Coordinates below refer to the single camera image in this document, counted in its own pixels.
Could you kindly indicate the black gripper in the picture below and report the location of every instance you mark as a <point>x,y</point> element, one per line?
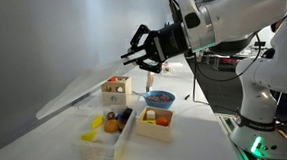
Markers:
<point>171,41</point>

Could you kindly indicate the white plastic lid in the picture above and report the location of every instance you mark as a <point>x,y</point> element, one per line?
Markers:
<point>83,85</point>

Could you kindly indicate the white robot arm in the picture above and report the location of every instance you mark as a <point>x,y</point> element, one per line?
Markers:
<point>246,10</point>

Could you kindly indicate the robot base stand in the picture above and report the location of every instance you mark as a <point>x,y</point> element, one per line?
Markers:
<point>228,125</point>

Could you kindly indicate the blue bowl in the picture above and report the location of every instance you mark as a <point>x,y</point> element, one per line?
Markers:
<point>160,105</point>

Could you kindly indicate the wooden alphabet block tower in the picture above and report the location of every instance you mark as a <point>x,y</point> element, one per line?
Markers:
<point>150,81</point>

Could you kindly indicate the clear plastic packaging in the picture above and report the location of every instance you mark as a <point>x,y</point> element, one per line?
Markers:
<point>171,69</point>

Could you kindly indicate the metal spoon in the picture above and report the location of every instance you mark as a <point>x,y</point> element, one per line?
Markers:
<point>139,94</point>

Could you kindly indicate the red wooden piece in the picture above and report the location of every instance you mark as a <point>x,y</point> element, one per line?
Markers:
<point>112,79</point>

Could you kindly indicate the colourful beads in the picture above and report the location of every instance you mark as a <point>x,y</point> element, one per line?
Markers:
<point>160,97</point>

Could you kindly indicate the wooden shape sorter box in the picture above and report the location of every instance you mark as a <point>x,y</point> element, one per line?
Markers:
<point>115,90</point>

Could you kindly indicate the black marker pen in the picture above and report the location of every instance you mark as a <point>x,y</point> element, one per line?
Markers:
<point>187,96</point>

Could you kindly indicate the black block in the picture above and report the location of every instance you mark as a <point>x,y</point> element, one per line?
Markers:
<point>127,112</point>

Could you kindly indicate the white wooden cylinder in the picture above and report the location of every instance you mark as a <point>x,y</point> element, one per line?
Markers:
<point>150,115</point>

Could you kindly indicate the small blue block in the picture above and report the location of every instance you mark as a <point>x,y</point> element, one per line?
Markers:
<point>118,116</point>

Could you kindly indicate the small yellow wooden piece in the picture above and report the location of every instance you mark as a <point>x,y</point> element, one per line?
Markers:
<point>149,122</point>

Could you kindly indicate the brown wooden ball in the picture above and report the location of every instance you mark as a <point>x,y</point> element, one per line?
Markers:
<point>109,116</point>

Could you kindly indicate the open wooden box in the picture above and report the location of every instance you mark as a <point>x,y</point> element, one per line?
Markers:
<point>151,131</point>

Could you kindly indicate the orange yellow ball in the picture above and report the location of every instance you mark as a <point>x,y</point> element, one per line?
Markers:
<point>111,126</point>

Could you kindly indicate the yellow wedge block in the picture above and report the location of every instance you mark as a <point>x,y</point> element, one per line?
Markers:
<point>98,122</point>

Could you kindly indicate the flat yellow block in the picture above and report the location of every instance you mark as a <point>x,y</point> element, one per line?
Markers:
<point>88,136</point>

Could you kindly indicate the transparent plastic container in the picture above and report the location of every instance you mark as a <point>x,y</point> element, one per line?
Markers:
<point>77,147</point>

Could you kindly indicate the white round disc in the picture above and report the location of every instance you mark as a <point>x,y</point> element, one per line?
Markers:
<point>94,158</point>

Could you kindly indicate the black computer monitor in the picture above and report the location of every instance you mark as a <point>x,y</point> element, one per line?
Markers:
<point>260,44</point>

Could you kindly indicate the person with dark hair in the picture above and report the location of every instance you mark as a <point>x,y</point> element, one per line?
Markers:
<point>274,27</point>

